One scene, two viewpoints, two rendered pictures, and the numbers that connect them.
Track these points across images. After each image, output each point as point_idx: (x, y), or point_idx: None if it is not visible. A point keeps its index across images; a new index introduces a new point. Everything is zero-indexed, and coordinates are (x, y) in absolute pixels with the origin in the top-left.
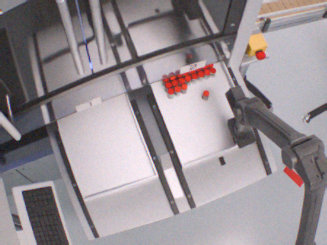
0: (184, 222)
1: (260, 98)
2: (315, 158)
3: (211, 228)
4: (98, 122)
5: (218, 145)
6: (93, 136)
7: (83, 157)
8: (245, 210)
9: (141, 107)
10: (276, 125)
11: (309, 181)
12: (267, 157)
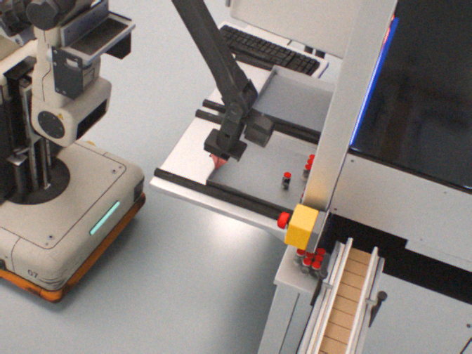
0: (173, 293)
1: (241, 97)
2: None
3: (140, 307)
4: None
5: (231, 163)
6: (320, 109)
7: (309, 94)
8: (119, 352)
9: (317, 147)
10: (209, 14)
11: None
12: (173, 185)
